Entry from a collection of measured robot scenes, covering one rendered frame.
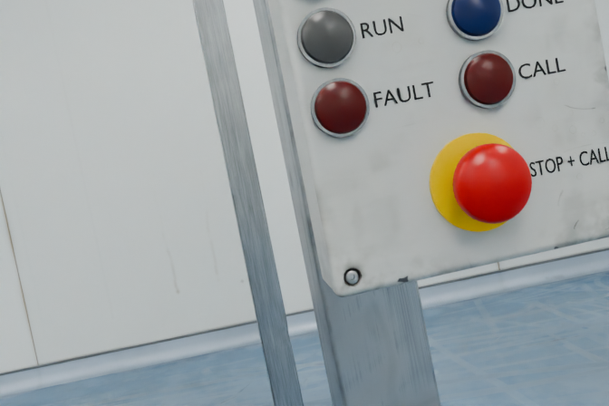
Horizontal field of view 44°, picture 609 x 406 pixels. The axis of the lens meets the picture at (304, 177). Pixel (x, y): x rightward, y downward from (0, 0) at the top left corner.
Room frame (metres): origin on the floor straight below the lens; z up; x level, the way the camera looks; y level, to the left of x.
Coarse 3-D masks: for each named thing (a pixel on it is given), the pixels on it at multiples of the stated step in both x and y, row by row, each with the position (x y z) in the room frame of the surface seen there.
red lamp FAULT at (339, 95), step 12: (336, 84) 0.38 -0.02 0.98; (348, 84) 0.38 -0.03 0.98; (324, 96) 0.38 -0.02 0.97; (336, 96) 0.38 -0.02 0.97; (348, 96) 0.38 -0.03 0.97; (360, 96) 0.38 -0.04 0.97; (324, 108) 0.38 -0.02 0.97; (336, 108) 0.38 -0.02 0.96; (348, 108) 0.38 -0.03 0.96; (360, 108) 0.38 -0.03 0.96; (324, 120) 0.38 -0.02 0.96; (336, 120) 0.38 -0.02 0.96; (348, 120) 0.38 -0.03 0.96; (360, 120) 0.38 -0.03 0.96; (336, 132) 0.38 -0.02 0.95
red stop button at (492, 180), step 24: (456, 168) 0.37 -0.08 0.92; (480, 168) 0.37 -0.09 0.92; (504, 168) 0.37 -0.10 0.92; (528, 168) 0.37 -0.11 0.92; (456, 192) 0.37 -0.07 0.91; (480, 192) 0.37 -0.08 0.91; (504, 192) 0.37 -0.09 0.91; (528, 192) 0.37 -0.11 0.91; (480, 216) 0.37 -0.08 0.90; (504, 216) 0.37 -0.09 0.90
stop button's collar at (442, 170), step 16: (448, 144) 0.39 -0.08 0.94; (464, 144) 0.39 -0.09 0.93; (480, 144) 0.39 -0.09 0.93; (448, 160) 0.39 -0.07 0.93; (608, 160) 0.41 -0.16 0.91; (432, 176) 0.39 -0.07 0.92; (448, 176) 0.39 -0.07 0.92; (432, 192) 0.39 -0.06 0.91; (448, 192) 0.39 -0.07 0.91; (448, 208) 0.39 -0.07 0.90; (464, 224) 0.39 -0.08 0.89; (480, 224) 0.39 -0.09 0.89; (496, 224) 0.39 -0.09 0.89
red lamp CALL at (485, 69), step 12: (480, 60) 0.39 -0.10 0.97; (492, 60) 0.39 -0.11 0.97; (504, 60) 0.39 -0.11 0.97; (468, 72) 0.39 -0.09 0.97; (480, 72) 0.39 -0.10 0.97; (492, 72) 0.39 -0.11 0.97; (504, 72) 0.39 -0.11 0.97; (468, 84) 0.39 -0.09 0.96; (480, 84) 0.39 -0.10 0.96; (492, 84) 0.39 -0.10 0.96; (504, 84) 0.39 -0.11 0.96; (480, 96) 0.39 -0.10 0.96; (492, 96) 0.39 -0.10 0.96; (504, 96) 0.39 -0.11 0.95
